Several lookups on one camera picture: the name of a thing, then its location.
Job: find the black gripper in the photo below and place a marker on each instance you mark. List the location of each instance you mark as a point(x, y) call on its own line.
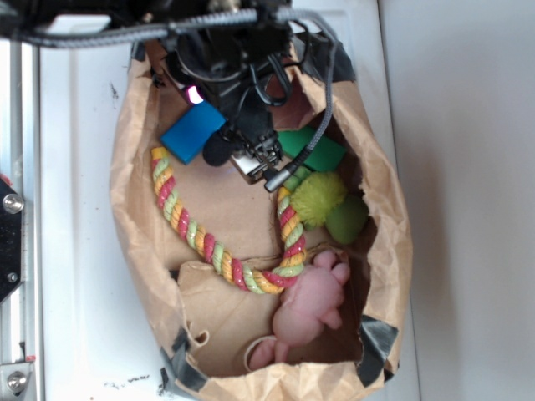
point(236, 60)

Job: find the blue rectangular block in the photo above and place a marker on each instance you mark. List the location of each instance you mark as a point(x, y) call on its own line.
point(186, 138)

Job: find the green rectangular block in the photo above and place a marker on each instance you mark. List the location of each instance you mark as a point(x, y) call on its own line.
point(326, 155)

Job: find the black foam microphone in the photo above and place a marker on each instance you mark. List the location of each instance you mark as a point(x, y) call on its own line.
point(218, 150)

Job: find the green fuzzy plush toy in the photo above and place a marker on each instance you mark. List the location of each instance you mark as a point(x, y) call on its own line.
point(322, 199)

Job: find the brown paper bag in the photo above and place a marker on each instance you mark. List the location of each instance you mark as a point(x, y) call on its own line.
point(203, 324)

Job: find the pink plush toy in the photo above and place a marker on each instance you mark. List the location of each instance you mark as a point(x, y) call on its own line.
point(306, 308)

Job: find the white plastic tray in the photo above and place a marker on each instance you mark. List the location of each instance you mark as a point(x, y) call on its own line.
point(98, 343)

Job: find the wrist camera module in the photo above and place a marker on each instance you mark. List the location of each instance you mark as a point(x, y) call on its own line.
point(258, 162)

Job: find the multicolour twisted rope toy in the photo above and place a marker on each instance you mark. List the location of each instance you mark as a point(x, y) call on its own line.
point(214, 252)

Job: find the black mounting bracket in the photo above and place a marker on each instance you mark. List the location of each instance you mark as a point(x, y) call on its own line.
point(11, 233)

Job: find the aluminium frame rail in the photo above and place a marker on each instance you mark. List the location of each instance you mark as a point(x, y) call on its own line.
point(21, 321)

